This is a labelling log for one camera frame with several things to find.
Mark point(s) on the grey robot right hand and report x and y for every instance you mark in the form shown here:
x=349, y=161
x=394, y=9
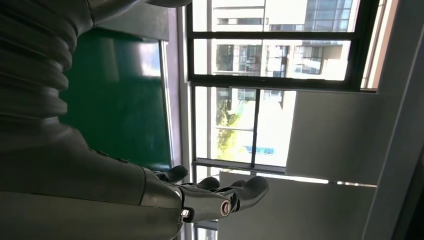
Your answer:
x=82, y=192

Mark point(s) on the black framed window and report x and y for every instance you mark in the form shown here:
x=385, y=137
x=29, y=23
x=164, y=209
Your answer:
x=232, y=59

